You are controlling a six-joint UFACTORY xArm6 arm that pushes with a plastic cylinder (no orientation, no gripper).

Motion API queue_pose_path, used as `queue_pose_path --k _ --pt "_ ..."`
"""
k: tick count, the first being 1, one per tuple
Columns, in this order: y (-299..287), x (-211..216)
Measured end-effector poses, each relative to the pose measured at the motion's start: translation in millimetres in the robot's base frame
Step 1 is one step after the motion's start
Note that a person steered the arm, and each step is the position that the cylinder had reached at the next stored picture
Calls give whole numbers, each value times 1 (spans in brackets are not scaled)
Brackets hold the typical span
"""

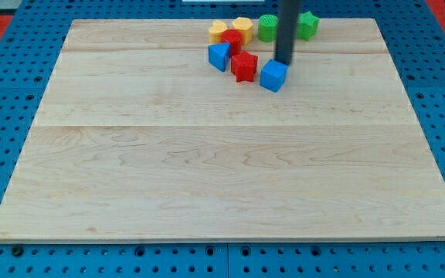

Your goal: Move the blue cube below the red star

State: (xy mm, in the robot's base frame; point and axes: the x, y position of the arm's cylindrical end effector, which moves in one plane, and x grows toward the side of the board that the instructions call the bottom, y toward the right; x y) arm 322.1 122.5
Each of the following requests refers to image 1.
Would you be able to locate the light wooden board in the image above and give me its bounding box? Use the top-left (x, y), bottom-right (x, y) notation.
top-left (0, 19), bottom-right (445, 244)

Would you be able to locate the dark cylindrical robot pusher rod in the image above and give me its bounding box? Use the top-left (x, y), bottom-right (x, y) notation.
top-left (274, 0), bottom-right (303, 66)

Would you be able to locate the blue triangle block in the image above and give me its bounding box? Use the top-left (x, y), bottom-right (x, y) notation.
top-left (208, 42), bottom-right (230, 72)

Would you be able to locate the yellow hexagon block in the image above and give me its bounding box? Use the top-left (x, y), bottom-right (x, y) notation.
top-left (232, 17), bottom-right (253, 45)

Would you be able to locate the green star block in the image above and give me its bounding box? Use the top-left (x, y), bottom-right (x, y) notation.
top-left (297, 12), bottom-right (320, 41)

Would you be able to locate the yellow heart block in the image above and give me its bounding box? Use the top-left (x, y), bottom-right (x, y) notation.
top-left (208, 19), bottom-right (228, 45)

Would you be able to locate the red cylinder block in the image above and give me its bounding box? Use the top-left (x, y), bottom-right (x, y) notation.
top-left (221, 29), bottom-right (243, 56)

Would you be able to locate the blue cube block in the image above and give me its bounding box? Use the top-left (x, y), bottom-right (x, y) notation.
top-left (260, 59), bottom-right (288, 93)

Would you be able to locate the green cylinder block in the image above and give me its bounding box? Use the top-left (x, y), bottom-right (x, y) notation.
top-left (257, 14), bottom-right (278, 42)

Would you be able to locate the red star block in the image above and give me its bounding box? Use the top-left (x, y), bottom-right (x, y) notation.
top-left (231, 51), bottom-right (258, 83)

